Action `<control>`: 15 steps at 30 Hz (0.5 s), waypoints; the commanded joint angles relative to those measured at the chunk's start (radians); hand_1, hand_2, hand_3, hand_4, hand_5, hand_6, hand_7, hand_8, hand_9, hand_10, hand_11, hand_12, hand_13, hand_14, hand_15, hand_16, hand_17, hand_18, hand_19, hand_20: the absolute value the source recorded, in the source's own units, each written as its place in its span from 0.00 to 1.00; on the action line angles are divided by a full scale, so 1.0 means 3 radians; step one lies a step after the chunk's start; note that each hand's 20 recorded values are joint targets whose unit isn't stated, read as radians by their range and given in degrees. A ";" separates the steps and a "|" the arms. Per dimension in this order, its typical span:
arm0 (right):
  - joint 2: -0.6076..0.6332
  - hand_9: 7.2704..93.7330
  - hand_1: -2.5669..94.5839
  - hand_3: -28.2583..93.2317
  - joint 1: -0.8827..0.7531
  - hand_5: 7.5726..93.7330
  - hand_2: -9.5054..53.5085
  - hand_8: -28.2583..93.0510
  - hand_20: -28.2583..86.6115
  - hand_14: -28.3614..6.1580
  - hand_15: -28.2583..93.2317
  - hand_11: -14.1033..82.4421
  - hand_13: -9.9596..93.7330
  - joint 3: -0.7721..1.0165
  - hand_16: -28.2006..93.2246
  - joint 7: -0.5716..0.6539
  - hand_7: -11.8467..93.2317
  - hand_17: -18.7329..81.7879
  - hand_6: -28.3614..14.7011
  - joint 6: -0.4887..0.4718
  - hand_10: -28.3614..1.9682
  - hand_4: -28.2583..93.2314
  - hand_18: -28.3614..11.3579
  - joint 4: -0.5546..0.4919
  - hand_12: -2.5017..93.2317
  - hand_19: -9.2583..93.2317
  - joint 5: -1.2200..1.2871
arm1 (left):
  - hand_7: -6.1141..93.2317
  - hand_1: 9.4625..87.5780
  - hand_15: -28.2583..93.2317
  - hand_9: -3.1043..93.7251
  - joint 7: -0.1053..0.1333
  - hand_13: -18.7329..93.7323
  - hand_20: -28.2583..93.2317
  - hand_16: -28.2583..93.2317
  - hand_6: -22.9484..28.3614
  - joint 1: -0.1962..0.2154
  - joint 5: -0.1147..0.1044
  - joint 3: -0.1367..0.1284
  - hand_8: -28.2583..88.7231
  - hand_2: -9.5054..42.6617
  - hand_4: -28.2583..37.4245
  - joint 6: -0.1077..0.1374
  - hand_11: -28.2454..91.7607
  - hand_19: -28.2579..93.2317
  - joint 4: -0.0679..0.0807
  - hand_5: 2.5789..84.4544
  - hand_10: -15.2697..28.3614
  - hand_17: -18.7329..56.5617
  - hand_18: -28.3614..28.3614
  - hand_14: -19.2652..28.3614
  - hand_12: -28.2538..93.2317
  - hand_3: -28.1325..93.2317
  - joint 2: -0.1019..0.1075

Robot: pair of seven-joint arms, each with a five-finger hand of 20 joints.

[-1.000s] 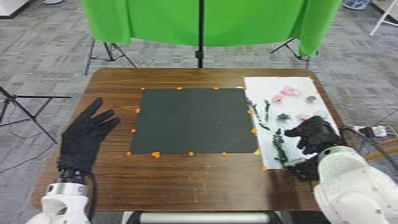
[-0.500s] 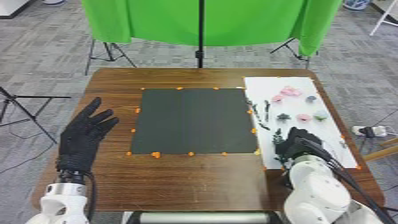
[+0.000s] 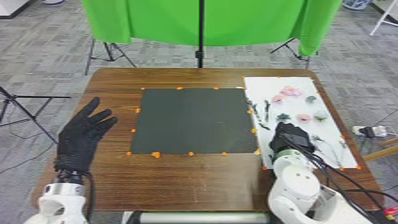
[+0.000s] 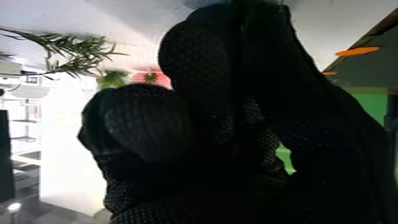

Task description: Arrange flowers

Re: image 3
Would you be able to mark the black tripod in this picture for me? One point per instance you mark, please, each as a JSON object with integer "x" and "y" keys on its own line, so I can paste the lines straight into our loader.
{"x": 23, "y": 110}

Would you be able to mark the green sprig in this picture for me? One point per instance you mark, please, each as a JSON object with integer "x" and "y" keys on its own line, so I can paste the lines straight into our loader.
{"x": 342, "y": 144}
{"x": 266, "y": 110}
{"x": 319, "y": 138}
{"x": 262, "y": 126}
{"x": 254, "y": 108}

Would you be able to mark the white sheet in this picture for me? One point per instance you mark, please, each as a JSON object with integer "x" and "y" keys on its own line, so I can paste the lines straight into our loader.
{"x": 294, "y": 83}

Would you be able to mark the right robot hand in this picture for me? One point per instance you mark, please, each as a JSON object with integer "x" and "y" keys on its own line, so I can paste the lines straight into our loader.
{"x": 291, "y": 137}

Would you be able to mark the pale grey bar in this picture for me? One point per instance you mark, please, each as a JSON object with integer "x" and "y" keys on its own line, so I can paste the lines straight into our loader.
{"x": 197, "y": 218}

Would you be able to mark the white flower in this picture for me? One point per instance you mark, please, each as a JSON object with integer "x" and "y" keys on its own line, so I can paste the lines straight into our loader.
{"x": 319, "y": 115}

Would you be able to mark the black light stand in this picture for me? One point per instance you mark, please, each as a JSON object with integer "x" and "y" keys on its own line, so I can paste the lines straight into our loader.
{"x": 199, "y": 40}

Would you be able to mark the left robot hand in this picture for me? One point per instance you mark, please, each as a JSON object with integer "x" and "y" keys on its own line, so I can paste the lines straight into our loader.
{"x": 79, "y": 140}

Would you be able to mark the black backdrop stand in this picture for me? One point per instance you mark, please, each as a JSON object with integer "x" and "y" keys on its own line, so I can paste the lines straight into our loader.
{"x": 293, "y": 50}
{"x": 108, "y": 53}

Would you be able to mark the white stand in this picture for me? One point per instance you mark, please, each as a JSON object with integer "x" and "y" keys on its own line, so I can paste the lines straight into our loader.
{"x": 383, "y": 18}

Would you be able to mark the white power strip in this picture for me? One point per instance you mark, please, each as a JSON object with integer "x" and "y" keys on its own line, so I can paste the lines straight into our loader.
{"x": 369, "y": 131}

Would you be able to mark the dark mat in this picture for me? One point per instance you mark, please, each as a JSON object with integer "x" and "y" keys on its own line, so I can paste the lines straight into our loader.
{"x": 193, "y": 120}

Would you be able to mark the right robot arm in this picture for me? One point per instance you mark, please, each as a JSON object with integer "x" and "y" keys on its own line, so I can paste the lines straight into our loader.
{"x": 298, "y": 190}

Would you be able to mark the blue and white vase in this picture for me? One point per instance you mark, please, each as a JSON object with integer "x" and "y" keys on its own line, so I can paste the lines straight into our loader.
{"x": 357, "y": 3}

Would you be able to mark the pink flower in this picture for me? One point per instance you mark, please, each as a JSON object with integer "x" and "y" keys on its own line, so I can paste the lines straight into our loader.
{"x": 303, "y": 117}

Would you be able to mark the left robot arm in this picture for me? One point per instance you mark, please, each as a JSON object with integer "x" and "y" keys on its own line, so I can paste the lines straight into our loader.
{"x": 56, "y": 201}

